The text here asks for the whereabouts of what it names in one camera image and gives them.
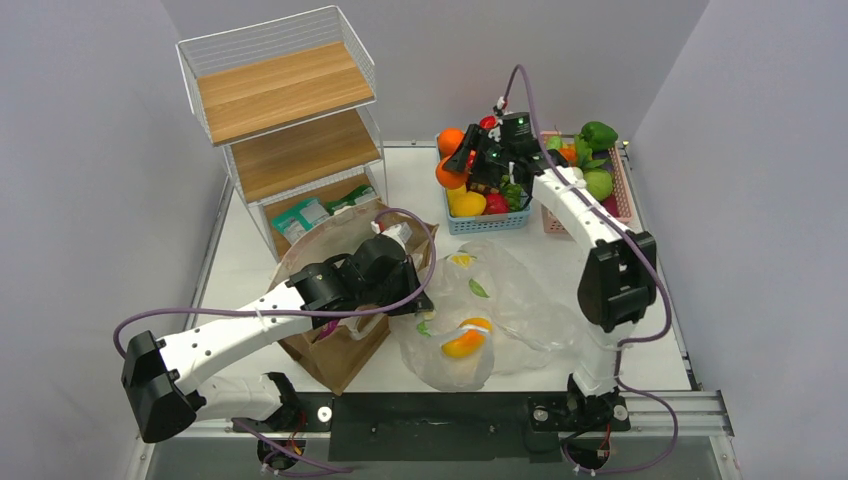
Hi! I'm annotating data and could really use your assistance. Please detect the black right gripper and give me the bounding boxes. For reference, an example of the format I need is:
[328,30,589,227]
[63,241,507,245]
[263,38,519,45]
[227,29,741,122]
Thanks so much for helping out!
[446,126,514,189]

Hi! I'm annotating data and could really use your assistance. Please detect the orange fruit front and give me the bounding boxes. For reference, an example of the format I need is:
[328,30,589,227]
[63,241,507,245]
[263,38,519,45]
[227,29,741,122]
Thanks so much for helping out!
[435,157,468,190]

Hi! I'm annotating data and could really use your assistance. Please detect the orange fruit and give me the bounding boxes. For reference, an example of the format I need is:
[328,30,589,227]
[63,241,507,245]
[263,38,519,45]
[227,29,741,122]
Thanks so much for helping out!
[437,127,465,158]
[435,157,468,190]

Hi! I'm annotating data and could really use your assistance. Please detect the brown jute tote bag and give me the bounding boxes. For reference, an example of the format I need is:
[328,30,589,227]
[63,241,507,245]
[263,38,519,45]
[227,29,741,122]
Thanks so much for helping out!
[270,200,439,395]

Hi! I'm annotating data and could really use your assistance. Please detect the yellow orange mango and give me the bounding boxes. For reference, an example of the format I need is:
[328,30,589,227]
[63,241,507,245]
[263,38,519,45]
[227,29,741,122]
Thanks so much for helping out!
[441,317,493,359]

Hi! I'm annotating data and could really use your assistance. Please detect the clear plastic lemon-print bag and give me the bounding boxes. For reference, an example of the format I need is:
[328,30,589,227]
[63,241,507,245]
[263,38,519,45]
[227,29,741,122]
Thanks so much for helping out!
[389,241,583,392]

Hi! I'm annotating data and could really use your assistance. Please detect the purple snack packet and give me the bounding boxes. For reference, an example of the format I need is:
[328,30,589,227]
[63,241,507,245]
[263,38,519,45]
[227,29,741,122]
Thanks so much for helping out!
[314,319,339,341]

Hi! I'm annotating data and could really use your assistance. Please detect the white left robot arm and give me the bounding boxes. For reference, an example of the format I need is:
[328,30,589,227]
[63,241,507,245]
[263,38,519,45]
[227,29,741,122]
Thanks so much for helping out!
[121,234,434,443]

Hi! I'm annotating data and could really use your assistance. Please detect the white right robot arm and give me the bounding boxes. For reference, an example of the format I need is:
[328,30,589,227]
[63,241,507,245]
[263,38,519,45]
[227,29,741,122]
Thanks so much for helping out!
[436,112,659,429]

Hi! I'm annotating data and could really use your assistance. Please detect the orange fruit back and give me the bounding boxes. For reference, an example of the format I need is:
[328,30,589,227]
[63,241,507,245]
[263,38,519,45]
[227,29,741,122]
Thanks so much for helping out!
[437,127,465,158]

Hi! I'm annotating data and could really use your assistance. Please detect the yellow lemon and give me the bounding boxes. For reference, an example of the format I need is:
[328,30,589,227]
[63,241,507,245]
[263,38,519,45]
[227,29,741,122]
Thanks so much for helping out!
[447,189,487,218]

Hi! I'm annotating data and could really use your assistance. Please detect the red apple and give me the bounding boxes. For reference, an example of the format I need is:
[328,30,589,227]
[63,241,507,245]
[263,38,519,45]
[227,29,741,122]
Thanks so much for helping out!
[478,115,498,130]

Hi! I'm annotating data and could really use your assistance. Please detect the red pomegranate fruit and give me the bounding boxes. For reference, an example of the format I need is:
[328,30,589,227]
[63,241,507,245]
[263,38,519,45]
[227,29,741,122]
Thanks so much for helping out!
[483,193,511,215]

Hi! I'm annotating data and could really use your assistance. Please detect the green grape bunch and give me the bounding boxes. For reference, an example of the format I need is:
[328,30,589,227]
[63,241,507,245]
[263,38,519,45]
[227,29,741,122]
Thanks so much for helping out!
[499,178,526,212]

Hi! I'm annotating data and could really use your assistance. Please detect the blue plastic fruit basket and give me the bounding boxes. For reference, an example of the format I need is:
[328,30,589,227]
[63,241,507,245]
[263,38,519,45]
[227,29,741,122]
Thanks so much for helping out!
[435,130,533,236]

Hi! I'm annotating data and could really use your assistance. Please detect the green snack packet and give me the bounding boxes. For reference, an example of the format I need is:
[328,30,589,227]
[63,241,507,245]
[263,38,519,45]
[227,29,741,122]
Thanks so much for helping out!
[324,184,378,215]

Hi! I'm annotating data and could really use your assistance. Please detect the teal snack packet lower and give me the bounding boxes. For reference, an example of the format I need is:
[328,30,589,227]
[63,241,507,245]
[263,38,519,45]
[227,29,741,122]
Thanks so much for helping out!
[271,197,330,244]

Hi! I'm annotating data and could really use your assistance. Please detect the pink plastic vegetable basket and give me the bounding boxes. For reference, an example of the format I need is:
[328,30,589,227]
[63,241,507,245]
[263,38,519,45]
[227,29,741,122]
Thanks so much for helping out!
[541,131,636,224]

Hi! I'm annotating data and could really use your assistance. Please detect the green cabbage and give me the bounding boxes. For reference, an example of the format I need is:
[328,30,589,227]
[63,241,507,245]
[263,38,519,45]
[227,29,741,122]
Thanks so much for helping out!
[583,169,614,202]

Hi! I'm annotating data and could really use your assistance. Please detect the green bell pepper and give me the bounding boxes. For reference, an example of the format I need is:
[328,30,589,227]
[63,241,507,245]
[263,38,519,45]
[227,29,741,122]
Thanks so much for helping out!
[580,121,619,152]

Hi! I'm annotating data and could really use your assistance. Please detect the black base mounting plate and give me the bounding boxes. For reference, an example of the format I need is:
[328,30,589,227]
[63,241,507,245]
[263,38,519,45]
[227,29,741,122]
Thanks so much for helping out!
[232,391,631,463]

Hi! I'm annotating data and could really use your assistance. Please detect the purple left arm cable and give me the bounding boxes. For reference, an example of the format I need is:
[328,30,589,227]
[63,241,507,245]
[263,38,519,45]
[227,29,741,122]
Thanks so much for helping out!
[112,207,439,359]

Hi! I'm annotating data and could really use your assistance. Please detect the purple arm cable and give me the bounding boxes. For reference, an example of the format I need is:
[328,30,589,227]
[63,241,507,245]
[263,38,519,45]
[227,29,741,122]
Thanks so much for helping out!
[112,207,439,359]
[503,64,680,475]

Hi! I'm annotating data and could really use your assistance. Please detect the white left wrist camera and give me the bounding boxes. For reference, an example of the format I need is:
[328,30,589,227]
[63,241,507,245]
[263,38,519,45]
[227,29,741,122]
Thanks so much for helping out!
[371,221,412,248]

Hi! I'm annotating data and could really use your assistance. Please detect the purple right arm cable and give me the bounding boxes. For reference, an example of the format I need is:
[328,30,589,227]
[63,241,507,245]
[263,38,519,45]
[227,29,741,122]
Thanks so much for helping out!
[503,64,680,475]

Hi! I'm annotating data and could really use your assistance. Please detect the white wire wooden shelf rack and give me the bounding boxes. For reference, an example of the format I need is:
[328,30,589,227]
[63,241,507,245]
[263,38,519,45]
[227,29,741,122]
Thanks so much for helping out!
[176,5,387,257]

